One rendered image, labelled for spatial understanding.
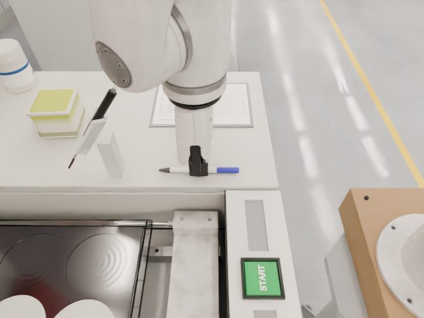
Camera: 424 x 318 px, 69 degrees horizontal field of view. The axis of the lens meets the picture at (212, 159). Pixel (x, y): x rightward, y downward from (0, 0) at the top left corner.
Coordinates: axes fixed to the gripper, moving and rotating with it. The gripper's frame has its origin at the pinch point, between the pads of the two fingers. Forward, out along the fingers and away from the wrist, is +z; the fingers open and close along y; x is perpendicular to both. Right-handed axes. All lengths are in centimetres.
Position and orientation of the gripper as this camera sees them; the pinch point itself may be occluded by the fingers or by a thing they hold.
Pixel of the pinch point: (198, 163)
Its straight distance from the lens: 52.6
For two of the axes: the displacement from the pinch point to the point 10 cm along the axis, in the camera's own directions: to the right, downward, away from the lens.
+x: 10.0, 0.0, 0.0
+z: 0.0, 6.6, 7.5
